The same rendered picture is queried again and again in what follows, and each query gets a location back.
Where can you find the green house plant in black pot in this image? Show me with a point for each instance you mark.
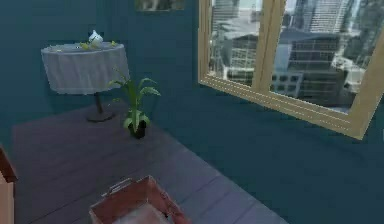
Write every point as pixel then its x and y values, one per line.
pixel 136 100

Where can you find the white kettle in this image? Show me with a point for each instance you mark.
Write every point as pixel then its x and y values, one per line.
pixel 95 38

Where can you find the framed wall picture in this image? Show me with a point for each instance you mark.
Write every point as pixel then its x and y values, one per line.
pixel 160 4

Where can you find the brown wooden furniture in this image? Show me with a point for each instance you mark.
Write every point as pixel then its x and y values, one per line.
pixel 6 190

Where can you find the wooden framed window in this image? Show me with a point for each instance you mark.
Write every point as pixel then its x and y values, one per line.
pixel 286 56

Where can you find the round table with grey cloth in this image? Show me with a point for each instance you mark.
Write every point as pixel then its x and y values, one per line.
pixel 83 68

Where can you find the yellow green food item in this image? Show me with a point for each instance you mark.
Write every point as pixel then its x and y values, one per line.
pixel 84 45
pixel 113 43

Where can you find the red open box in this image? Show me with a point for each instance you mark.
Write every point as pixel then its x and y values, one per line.
pixel 136 203

